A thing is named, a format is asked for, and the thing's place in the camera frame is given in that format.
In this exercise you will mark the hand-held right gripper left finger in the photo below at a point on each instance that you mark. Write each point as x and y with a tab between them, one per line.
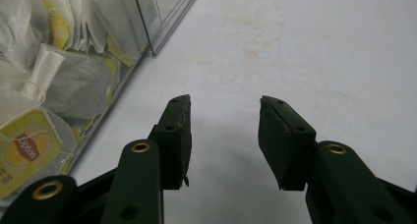
170	142

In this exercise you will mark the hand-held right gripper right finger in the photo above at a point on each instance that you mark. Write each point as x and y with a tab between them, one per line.
288	142

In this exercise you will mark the clear plastic box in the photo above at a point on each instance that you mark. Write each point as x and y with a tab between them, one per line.
98	53

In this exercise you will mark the white table mat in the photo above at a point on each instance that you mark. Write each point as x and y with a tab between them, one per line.
295	53

